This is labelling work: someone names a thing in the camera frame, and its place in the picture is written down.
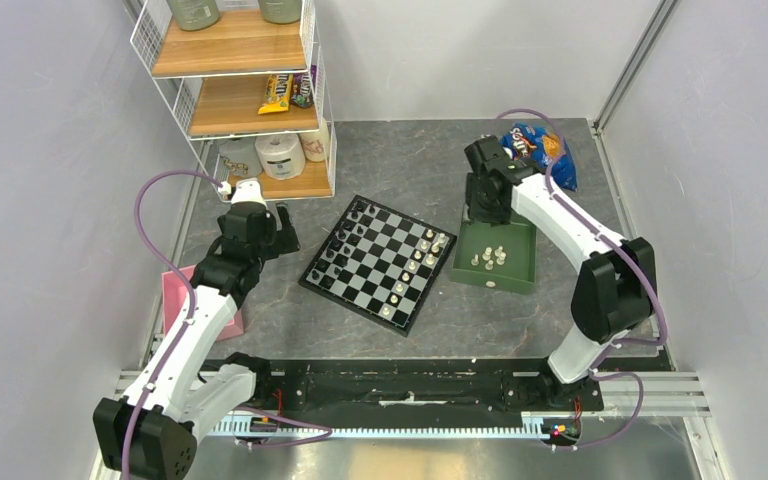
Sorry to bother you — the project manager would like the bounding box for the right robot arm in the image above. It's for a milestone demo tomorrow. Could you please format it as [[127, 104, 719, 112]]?
[[464, 136, 667, 409]]

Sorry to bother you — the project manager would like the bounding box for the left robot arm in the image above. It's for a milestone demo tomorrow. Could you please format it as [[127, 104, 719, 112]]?
[[93, 179, 300, 479]]

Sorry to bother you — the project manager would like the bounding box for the white toilet paper roll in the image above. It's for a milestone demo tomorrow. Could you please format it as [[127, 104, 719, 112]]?
[[255, 133, 306, 180]]

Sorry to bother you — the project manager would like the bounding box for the blue chips bag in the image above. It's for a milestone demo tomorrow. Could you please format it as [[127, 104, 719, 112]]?
[[499, 123, 578, 191]]

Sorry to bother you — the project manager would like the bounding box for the white patterned mug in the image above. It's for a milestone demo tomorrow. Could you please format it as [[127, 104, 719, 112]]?
[[218, 137, 263, 179]]

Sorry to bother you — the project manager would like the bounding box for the green plastic tray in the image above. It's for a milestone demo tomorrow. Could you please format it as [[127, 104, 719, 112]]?
[[450, 207, 537, 295]]

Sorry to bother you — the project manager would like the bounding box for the white cup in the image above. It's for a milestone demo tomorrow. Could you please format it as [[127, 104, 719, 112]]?
[[298, 124, 330, 162]]

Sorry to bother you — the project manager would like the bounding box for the pink plastic box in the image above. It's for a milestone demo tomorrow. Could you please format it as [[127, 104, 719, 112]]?
[[161, 271, 244, 341]]

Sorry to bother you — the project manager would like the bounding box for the black white chessboard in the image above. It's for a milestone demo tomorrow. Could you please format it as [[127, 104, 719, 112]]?
[[299, 195, 457, 336]]

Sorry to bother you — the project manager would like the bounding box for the yellow candy bag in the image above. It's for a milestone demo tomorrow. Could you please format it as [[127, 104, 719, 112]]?
[[258, 73, 294, 115]]

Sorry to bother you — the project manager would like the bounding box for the brown candy bag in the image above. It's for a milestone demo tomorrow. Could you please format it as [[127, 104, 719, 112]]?
[[290, 65, 317, 109]]

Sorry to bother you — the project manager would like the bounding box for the green bottle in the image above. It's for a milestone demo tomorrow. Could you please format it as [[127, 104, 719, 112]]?
[[166, 0, 221, 31], [258, 0, 303, 25]]

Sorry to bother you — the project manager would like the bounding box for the white wire wooden shelf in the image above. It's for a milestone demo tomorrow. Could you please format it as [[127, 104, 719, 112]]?
[[130, 1, 337, 200]]

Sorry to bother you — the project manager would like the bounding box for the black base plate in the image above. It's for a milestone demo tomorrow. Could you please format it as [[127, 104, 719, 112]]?
[[210, 357, 605, 429]]

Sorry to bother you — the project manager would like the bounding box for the aluminium frame rail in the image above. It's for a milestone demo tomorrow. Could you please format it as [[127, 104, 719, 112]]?
[[592, 0, 679, 134]]

